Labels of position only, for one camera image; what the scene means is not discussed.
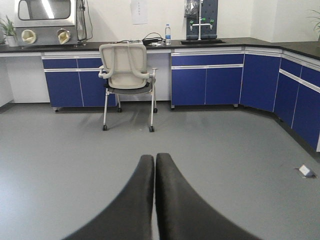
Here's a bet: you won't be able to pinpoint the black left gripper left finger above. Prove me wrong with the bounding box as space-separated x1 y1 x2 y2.
65 154 155 240

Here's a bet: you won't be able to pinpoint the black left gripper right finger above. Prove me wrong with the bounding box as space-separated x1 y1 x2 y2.
155 153 258 240

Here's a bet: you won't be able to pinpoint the floor power socket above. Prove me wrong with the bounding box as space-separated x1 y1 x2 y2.
295 164 317 179

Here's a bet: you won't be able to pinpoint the blue lab cabinet middle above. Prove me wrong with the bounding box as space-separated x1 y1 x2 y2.
170 47 245 109

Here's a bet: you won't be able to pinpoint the blue lab cabinet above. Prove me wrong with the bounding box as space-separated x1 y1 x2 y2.
170 47 245 109
41 50 106 112
239 47 320 152

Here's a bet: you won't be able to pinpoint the blue lab cabinet left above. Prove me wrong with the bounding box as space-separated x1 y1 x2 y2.
41 50 106 112

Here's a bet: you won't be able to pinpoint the white mesh office chair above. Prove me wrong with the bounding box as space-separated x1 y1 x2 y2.
98 43 158 132

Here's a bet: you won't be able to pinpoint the blue lab cabinet right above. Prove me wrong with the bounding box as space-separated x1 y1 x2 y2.
239 47 320 152

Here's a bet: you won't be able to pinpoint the black lab sink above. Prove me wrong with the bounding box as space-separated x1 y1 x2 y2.
180 38 225 45

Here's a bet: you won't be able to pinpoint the clear water bottle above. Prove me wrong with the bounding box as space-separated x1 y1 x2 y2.
165 23 172 46

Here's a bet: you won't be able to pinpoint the lab faucet with pegboard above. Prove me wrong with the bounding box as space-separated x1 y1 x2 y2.
184 0 218 40

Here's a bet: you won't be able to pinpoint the stainless glove box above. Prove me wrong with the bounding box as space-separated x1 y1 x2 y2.
13 0 78 46

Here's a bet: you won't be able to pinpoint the potted green plant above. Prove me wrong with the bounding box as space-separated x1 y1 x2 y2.
0 15 19 47

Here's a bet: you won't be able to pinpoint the right potted plant leaves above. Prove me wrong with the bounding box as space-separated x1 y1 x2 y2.
307 9 320 41

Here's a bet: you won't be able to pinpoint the black cables on counter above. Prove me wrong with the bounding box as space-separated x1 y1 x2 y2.
117 32 166 47

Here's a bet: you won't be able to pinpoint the white paper wall notice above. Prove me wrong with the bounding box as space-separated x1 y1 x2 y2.
130 0 148 25

